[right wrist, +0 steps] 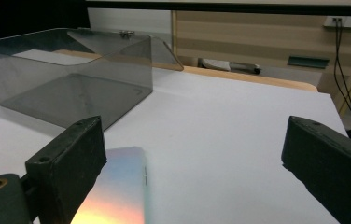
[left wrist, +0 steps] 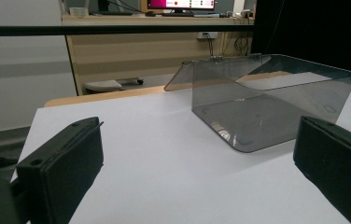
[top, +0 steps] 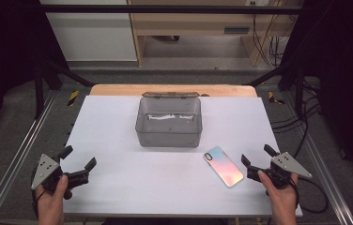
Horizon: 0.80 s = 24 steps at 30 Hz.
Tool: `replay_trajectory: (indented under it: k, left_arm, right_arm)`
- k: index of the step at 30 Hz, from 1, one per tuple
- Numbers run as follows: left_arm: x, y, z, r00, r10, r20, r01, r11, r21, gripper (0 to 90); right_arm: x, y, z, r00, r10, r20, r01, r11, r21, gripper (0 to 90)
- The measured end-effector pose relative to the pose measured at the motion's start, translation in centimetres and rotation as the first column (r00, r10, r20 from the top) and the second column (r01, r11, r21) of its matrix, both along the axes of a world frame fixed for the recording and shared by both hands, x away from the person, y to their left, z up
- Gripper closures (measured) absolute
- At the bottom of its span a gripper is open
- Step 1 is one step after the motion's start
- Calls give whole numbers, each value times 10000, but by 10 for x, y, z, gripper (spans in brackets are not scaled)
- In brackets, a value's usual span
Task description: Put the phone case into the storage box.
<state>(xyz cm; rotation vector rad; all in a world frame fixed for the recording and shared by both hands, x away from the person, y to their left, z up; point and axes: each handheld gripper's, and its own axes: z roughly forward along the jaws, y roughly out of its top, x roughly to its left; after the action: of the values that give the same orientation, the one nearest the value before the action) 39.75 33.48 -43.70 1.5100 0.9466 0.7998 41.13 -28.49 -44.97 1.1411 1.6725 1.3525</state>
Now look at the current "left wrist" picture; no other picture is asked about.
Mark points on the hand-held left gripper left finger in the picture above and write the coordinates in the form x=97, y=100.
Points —
x=61, y=168

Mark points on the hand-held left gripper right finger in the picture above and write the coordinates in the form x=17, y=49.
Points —
x=335, y=168

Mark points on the transparent grey storage box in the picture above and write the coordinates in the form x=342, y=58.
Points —
x=257, y=118

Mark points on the grey chair base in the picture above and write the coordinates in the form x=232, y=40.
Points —
x=102, y=85

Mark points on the wooden office desk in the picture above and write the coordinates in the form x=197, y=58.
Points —
x=133, y=53

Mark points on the black curtain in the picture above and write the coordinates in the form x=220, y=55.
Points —
x=313, y=31

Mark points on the clear plastic tub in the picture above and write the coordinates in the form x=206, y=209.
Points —
x=78, y=11

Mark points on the black keyboard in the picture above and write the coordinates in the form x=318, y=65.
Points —
x=192, y=15

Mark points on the computer monitor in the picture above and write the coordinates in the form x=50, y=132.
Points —
x=179, y=3

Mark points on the black frame bar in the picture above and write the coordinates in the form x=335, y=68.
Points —
x=102, y=30

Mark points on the white wall socket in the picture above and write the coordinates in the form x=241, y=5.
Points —
x=207, y=35

